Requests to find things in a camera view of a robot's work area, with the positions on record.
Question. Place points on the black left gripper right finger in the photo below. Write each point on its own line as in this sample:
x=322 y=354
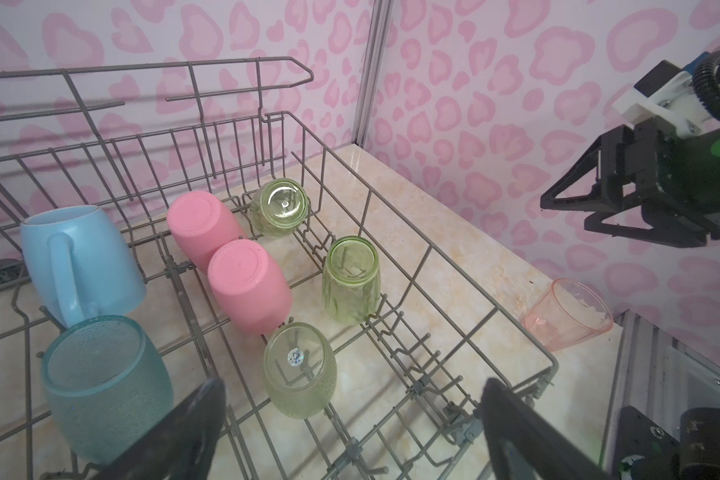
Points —
x=522 y=445

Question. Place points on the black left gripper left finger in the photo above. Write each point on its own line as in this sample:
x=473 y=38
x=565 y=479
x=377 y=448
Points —
x=182 y=445

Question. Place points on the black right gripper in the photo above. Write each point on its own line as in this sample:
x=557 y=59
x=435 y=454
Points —
x=654 y=186

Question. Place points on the teal translucent cup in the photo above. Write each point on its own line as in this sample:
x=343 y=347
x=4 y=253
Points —
x=106 y=385

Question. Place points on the olive translucent cup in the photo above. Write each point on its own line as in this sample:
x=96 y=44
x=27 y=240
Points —
x=300 y=370

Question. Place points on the light pink translucent cup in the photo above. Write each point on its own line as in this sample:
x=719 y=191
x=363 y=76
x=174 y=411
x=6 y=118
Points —
x=567 y=314

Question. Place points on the magenta plastic cup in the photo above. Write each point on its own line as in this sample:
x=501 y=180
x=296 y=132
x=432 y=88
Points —
x=250 y=287

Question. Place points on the white blue ceramic mug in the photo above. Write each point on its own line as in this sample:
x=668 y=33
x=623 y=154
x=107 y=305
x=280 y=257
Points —
x=80 y=264

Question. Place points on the pink plastic cup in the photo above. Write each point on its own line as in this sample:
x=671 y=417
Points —
x=201 y=224

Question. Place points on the bright green translucent cup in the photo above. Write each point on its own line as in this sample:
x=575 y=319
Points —
x=351 y=281

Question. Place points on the yellow-green translucent cup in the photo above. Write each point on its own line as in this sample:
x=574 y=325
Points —
x=278 y=208

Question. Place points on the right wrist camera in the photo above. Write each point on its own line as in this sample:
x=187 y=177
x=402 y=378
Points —
x=666 y=91

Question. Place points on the grey wire dish rack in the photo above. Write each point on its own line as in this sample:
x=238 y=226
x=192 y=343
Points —
x=147 y=248

